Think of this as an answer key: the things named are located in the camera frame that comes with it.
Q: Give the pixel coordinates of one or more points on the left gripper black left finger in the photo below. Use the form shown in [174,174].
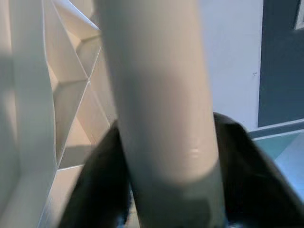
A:
[102,180]

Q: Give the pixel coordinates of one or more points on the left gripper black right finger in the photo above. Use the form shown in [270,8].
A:
[251,185]

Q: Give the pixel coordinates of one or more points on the white plastic table top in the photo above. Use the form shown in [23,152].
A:
[71,59]

